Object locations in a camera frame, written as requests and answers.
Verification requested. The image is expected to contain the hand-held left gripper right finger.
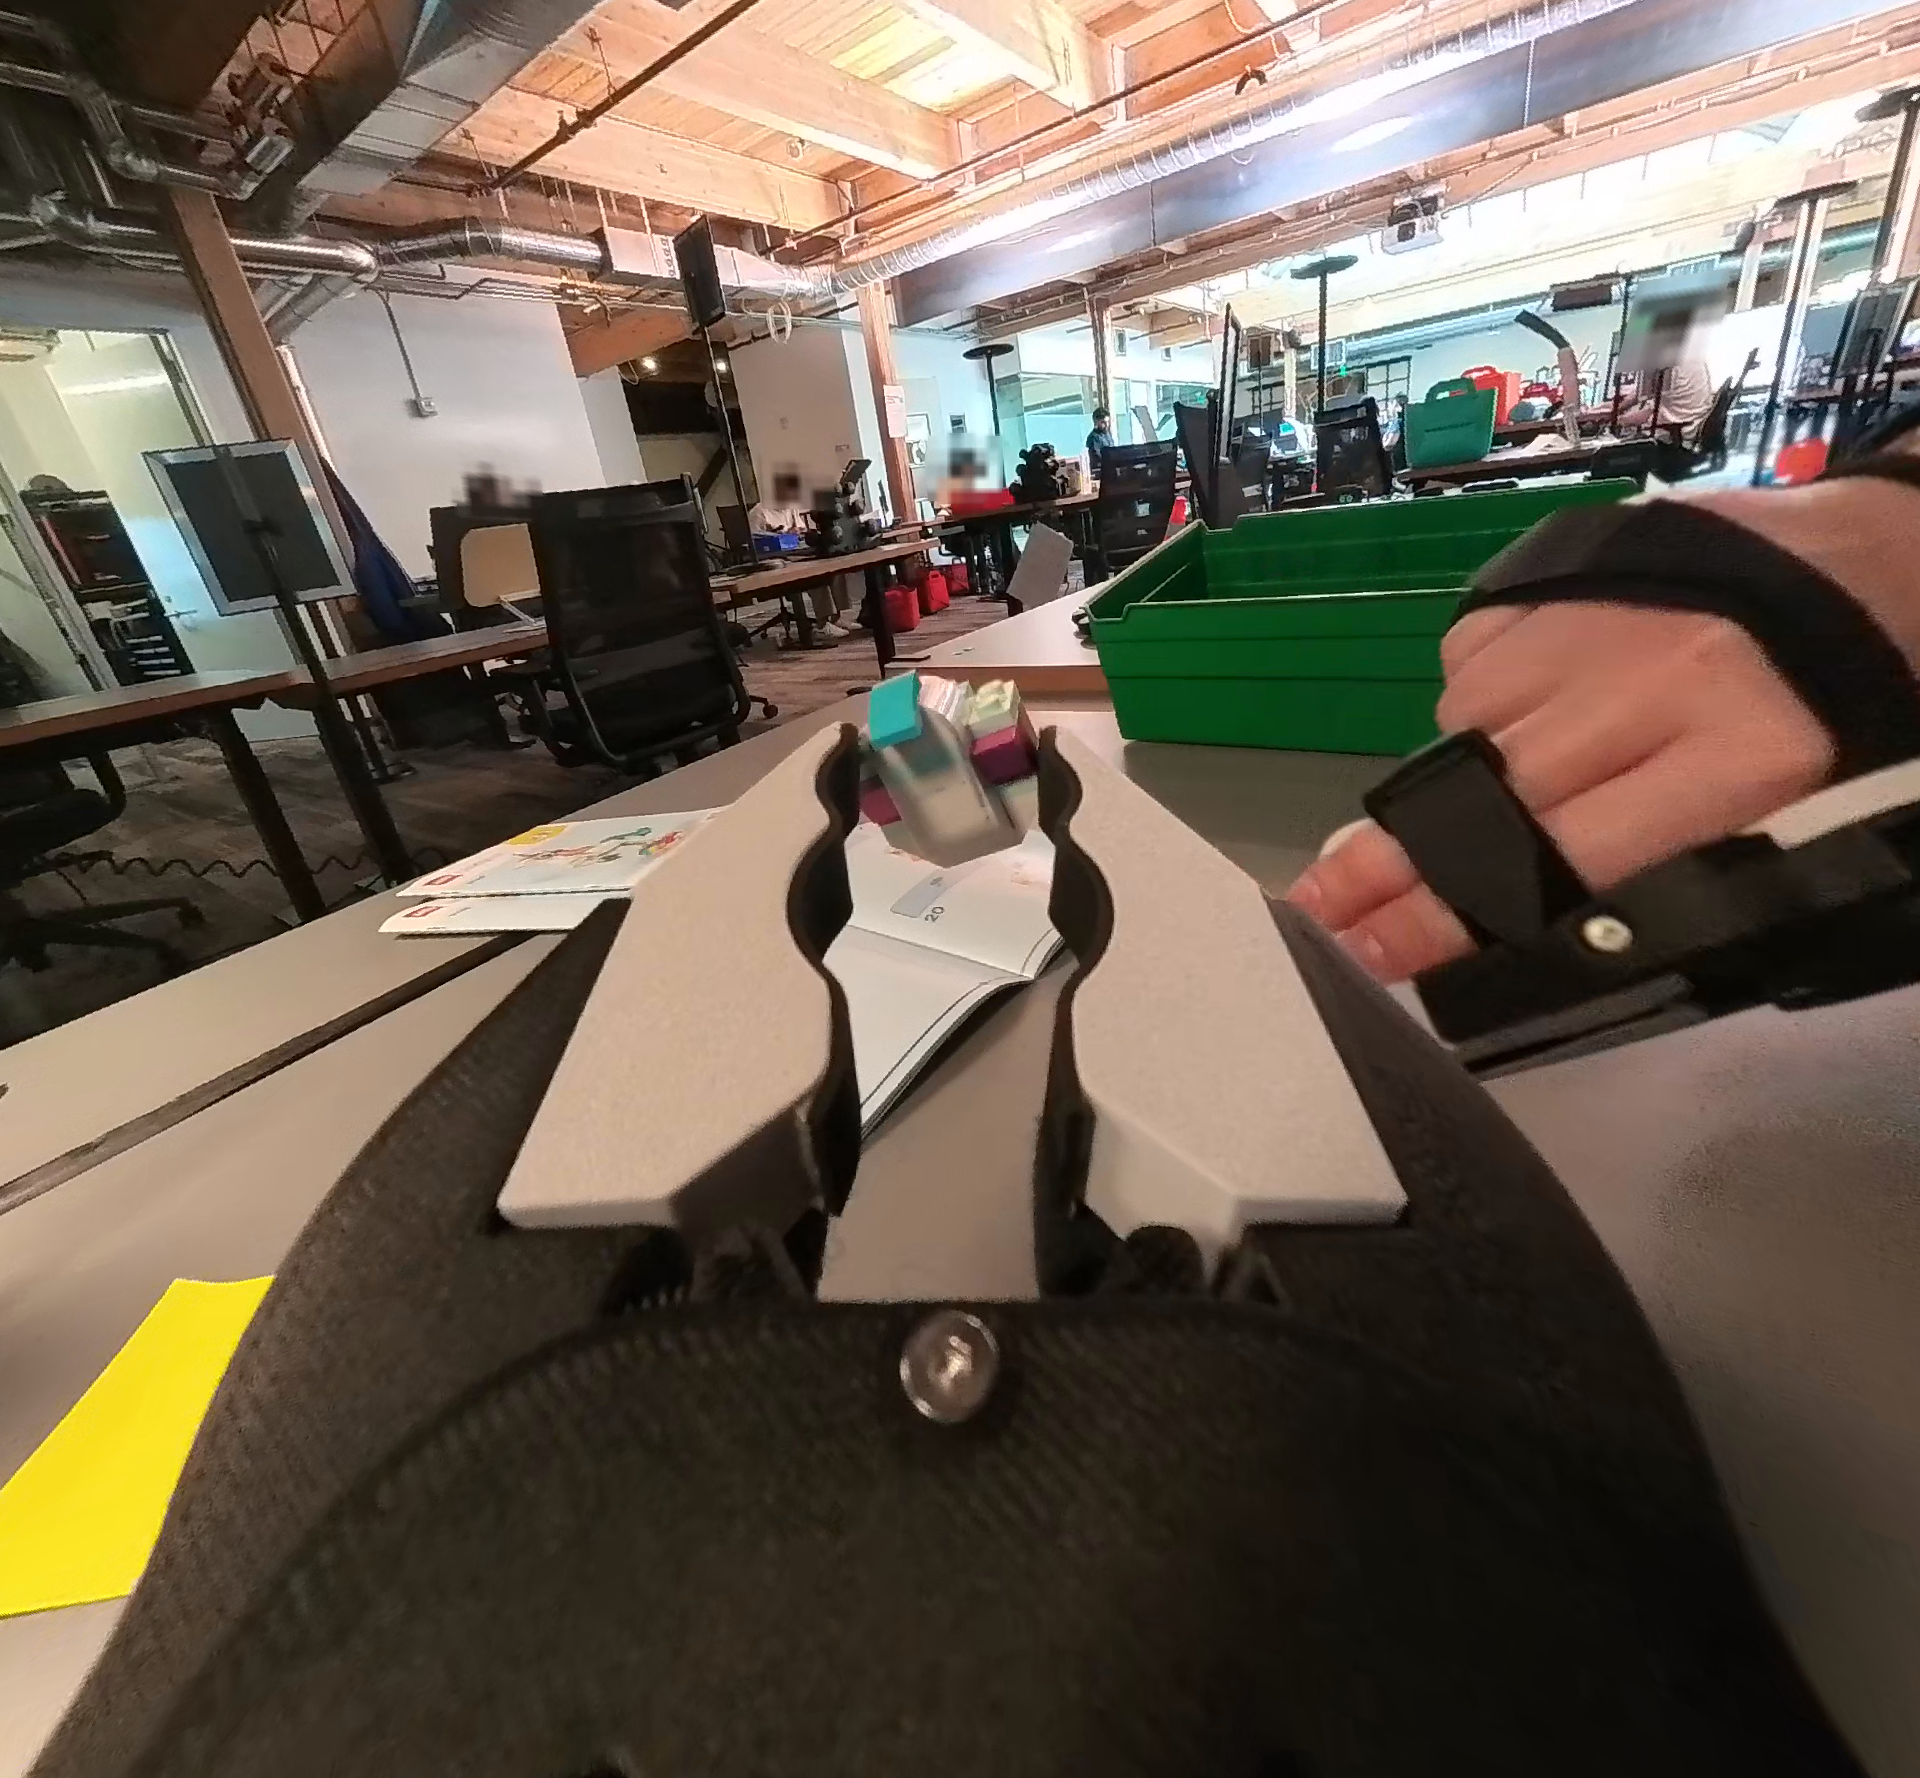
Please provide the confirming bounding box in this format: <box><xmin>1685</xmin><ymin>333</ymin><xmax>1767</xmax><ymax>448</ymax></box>
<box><xmin>1033</xmin><ymin>724</ymin><xmax>1413</xmax><ymax>1277</ymax></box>

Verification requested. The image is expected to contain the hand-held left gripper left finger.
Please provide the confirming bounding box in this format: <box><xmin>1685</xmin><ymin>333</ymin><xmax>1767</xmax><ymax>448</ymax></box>
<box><xmin>495</xmin><ymin>724</ymin><xmax>868</xmax><ymax>1262</ymax></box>

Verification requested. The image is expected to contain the multicoloured lego model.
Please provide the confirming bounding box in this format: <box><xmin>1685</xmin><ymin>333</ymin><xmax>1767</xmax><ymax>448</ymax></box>
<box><xmin>861</xmin><ymin>670</ymin><xmax>1040</xmax><ymax>867</ymax></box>

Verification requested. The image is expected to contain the closed lego instruction booklet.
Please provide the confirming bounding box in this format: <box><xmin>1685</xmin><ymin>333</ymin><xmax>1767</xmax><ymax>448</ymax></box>
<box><xmin>381</xmin><ymin>808</ymin><xmax>725</xmax><ymax>939</ymax></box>

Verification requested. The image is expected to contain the open lego instruction booklet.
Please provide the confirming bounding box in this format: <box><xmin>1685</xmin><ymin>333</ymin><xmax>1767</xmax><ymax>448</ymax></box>
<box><xmin>824</xmin><ymin>860</ymin><xmax>1070</xmax><ymax>1138</ymax></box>

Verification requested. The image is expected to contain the person's right hand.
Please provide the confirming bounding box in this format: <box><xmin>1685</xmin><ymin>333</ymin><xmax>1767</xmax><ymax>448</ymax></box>
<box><xmin>1291</xmin><ymin>470</ymin><xmax>1920</xmax><ymax>984</ymax></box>

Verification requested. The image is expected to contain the green plastic bin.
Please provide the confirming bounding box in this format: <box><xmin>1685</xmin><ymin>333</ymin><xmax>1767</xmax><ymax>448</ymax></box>
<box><xmin>1083</xmin><ymin>476</ymin><xmax>1645</xmax><ymax>759</ymax></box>

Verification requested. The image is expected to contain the green tote bag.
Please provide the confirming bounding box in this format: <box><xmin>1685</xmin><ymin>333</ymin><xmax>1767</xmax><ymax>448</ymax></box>
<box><xmin>1402</xmin><ymin>374</ymin><xmax>1504</xmax><ymax>468</ymax></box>

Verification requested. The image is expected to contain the dark wooden desk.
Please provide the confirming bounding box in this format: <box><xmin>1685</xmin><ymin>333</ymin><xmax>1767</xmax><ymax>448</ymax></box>
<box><xmin>0</xmin><ymin>618</ymin><xmax>555</xmax><ymax>917</ymax></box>

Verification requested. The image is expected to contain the framed board on stand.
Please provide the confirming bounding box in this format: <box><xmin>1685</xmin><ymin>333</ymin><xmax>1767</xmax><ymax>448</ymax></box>
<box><xmin>145</xmin><ymin>437</ymin><xmax>416</xmax><ymax>882</ymax></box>

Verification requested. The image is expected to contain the yellow paper sheet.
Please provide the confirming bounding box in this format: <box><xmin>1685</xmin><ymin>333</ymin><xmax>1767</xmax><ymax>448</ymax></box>
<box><xmin>0</xmin><ymin>1275</ymin><xmax>281</xmax><ymax>1618</ymax></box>

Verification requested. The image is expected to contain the black floor lamp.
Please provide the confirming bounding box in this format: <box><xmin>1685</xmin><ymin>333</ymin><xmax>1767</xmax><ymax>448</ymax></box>
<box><xmin>1292</xmin><ymin>251</ymin><xmax>1363</xmax><ymax>387</ymax></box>

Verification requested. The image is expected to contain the hanging black monitor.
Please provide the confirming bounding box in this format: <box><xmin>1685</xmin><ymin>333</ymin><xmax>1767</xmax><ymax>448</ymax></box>
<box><xmin>672</xmin><ymin>212</ymin><xmax>733</xmax><ymax>326</ymax></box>

